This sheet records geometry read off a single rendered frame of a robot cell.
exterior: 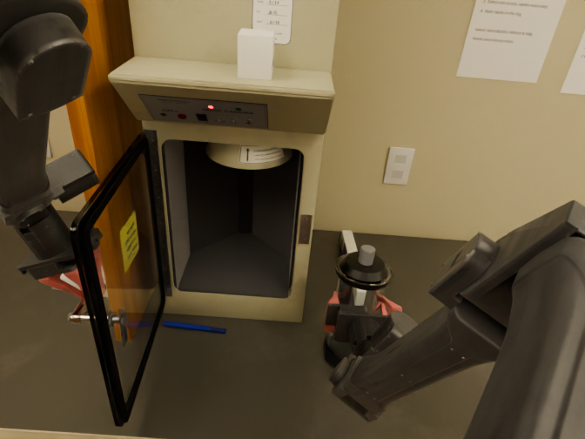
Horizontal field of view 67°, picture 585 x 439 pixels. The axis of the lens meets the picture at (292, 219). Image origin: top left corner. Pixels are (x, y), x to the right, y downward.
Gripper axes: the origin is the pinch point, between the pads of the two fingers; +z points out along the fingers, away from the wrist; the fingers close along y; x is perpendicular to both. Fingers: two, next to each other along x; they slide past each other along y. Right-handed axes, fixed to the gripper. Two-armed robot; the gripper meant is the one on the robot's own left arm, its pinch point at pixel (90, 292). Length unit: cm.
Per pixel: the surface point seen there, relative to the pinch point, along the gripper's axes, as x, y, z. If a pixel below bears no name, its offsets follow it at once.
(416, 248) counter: -57, -53, 51
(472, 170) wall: -67, -73, 35
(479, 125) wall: -68, -76, 22
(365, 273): -12.4, -40.5, 18.4
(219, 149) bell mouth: -26.9, -19.4, -6.7
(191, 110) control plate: -16.4, -21.5, -18.0
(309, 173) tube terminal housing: -23.3, -34.9, 1.3
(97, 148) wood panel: -14.8, -4.6, -17.1
